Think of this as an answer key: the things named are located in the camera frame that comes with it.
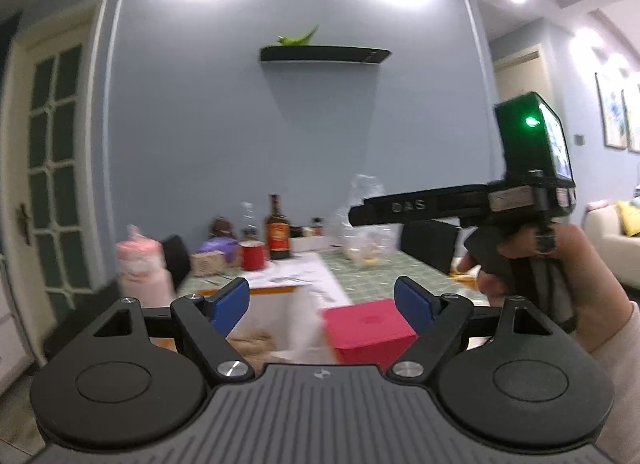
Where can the red cube box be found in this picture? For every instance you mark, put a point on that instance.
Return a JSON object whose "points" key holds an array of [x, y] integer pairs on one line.
{"points": [[365, 329]]}

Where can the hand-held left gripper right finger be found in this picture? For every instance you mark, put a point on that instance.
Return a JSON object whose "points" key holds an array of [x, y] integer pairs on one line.
{"points": [[412, 301]]}

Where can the black wall shelf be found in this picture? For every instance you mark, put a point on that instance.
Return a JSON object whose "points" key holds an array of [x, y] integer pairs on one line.
{"points": [[325, 54]]}

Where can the brown teddy bear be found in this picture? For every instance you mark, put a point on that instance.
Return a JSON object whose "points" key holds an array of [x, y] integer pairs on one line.
{"points": [[250, 344]]}

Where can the beige door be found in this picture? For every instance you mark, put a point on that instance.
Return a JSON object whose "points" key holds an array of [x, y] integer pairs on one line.
{"points": [[520, 88]]}

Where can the yellow white cloth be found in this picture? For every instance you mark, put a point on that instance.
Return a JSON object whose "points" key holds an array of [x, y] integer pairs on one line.
{"points": [[462, 271]]}

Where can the red mug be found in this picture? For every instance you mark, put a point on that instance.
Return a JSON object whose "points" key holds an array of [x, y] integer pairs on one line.
{"points": [[251, 256]]}

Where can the framed wall picture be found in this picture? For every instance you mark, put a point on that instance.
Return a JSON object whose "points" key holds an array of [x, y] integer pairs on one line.
{"points": [[632, 123], [612, 113]]}

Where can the person's right forearm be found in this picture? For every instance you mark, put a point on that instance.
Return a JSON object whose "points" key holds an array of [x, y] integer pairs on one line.
{"points": [[620, 369]]}

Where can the orange cardboard box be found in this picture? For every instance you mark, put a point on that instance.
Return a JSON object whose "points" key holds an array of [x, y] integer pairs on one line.
{"points": [[270, 309]]}

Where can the cream sofa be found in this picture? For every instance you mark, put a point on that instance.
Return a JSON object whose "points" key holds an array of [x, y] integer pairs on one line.
{"points": [[605, 244]]}

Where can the dark jar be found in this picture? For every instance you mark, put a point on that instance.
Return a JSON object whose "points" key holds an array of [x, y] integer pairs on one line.
{"points": [[317, 228], [296, 232]]}

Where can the white glass-pane door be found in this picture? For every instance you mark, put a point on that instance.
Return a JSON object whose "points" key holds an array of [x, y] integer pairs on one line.
{"points": [[55, 143]]}

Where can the clear plastic bottle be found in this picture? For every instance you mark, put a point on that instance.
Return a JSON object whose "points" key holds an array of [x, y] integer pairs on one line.
{"points": [[249, 224]]}

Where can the clear plastic bag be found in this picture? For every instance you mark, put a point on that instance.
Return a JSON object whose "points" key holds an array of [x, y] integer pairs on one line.
{"points": [[365, 224]]}

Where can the cream small radio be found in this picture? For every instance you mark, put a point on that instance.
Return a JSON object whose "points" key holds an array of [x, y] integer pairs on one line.
{"points": [[207, 264]]}

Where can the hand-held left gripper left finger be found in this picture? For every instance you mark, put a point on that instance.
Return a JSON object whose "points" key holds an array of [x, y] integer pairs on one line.
{"points": [[230, 301]]}

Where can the green checked tablecloth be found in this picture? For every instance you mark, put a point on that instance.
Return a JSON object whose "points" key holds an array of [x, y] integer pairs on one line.
{"points": [[365, 279]]}

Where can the wall switch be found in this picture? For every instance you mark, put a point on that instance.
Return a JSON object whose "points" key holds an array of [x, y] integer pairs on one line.
{"points": [[579, 139]]}

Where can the person's right hand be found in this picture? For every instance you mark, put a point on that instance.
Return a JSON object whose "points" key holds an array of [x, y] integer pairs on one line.
{"points": [[590, 284]]}

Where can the brown glass bottle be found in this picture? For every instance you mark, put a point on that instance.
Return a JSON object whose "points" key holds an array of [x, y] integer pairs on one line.
{"points": [[277, 234]]}

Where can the brown figurine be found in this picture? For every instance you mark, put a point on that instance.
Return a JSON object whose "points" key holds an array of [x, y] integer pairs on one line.
{"points": [[222, 228]]}

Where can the yellow pillow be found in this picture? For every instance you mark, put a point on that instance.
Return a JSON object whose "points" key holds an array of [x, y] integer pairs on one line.
{"points": [[630, 219]]}

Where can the green bird figurine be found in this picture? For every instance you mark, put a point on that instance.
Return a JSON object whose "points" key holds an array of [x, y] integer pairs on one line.
{"points": [[295, 39]]}

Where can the pink water bottle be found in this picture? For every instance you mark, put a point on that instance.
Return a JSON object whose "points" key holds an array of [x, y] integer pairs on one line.
{"points": [[145, 269]]}

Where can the white table runner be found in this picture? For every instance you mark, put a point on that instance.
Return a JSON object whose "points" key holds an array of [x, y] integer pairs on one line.
{"points": [[300, 269]]}

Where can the purple pouch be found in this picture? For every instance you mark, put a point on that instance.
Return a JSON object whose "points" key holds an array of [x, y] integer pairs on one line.
{"points": [[222, 246]]}

